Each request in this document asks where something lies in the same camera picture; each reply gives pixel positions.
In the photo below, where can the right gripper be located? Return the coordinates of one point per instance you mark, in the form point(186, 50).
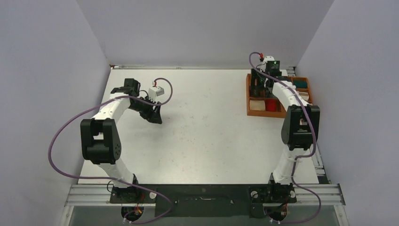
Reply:
point(255, 75)

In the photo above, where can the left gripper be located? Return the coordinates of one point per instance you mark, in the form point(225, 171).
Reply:
point(147, 116)

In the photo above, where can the red patterned sock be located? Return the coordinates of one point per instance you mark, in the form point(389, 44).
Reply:
point(271, 105)

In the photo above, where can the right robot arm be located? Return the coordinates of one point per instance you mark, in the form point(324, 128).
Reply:
point(300, 127)

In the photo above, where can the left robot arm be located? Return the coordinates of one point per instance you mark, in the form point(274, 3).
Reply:
point(100, 139)

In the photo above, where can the wooden compartment tray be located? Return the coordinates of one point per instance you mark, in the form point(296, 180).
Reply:
point(281, 112)

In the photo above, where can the teal rolled sock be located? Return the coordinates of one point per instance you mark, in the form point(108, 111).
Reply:
point(301, 84)

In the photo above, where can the cream striped rolled sock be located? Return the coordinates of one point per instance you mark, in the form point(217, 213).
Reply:
point(304, 95)

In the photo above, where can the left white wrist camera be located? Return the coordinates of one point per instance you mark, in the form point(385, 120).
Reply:
point(154, 92)

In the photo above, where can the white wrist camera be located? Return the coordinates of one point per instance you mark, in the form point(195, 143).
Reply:
point(266, 59)
point(154, 92)

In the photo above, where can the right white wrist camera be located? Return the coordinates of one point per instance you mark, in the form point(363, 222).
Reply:
point(266, 59)

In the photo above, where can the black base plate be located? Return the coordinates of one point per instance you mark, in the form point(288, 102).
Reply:
point(252, 200)

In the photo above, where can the aluminium frame rail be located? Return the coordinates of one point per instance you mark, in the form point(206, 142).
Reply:
point(97, 195)

